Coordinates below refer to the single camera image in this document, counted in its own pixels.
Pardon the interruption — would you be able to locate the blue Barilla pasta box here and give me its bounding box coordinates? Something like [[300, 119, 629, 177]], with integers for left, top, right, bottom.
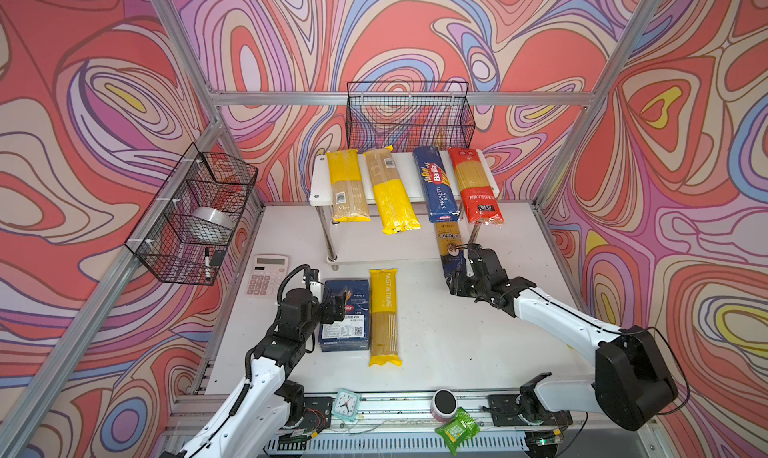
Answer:
[[318, 279, 371, 352]]

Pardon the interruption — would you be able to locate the yellow Pastatime spaghetti bag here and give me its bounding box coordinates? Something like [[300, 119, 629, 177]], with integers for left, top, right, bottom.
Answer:
[[369, 268, 402, 367]]

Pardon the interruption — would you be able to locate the blue yellow Ankara spaghetti bag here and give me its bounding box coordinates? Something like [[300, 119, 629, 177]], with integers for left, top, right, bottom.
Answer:
[[435, 221, 466, 278]]

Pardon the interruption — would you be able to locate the red spaghetti bag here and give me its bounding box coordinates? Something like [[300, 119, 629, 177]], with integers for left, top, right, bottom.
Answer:
[[448, 147, 504, 225]]

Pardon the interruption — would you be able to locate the blue Barilla spaghetti box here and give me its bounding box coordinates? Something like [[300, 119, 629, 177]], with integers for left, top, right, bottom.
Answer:
[[413, 146, 460, 223]]

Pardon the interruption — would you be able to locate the yellow clear spaghetti bag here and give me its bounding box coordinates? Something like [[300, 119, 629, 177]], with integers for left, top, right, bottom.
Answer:
[[327, 149, 371, 223]]

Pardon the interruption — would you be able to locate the yellow narrow spaghetti bag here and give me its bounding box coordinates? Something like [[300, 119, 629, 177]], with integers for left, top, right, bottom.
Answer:
[[364, 146, 421, 235]]

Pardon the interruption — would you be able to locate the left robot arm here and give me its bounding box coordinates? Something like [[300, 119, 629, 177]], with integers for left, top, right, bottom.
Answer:
[[161, 288, 352, 457]]

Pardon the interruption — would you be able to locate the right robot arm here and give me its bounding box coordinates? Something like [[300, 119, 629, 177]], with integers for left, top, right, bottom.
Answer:
[[446, 243, 679, 431]]

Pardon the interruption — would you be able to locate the white two-tier shelf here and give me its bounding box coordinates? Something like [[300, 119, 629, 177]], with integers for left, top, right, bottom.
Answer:
[[308, 150, 501, 266]]

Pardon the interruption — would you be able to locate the white pink calculator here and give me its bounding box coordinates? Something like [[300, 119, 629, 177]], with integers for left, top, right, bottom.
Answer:
[[245, 253, 289, 298]]

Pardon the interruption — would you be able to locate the mint alarm clock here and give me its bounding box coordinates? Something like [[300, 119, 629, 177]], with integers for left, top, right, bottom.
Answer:
[[331, 388, 361, 423]]

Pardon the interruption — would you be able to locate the black marker pen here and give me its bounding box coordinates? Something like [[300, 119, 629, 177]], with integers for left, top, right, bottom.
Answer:
[[203, 247, 212, 282]]

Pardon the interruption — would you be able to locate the silver tape roll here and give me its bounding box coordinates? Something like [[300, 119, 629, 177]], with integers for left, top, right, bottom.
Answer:
[[185, 206, 235, 245]]

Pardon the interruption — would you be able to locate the green snack packet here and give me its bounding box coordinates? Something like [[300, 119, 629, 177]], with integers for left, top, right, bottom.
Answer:
[[435, 407, 481, 456]]

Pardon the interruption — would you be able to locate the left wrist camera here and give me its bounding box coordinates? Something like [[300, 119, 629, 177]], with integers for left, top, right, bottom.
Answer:
[[303, 267, 323, 301]]

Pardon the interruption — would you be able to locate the black wire basket left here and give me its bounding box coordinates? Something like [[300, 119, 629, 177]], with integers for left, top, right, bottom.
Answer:
[[125, 144, 258, 286]]

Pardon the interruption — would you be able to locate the black wire basket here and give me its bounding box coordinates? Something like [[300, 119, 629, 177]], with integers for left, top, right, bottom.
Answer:
[[125, 144, 258, 286], [345, 78, 476, 153]]

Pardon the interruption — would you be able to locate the black wire basket back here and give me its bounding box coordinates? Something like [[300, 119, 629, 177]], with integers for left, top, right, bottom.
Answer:
[[345, 78, 476, 153]]

